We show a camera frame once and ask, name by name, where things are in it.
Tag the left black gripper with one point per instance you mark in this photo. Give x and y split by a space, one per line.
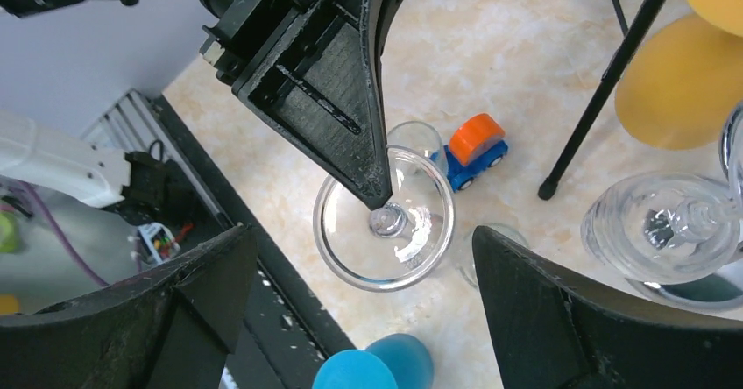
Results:
311 70

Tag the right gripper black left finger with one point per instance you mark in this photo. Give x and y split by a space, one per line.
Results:
172 326

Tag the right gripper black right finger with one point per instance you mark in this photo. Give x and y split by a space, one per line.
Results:
552 327

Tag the clear wine glass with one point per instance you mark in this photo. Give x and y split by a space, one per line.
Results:
671 228

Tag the orange plastic wine glass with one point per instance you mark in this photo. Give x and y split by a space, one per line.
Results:
685 80

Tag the blue plastic wine glass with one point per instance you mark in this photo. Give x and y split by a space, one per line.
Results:
395 361

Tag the black music stand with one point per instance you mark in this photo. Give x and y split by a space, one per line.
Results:
633 34

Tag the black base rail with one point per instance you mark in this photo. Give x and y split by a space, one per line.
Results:
287 333

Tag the silver wire glass rack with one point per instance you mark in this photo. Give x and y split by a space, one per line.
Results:
722 290

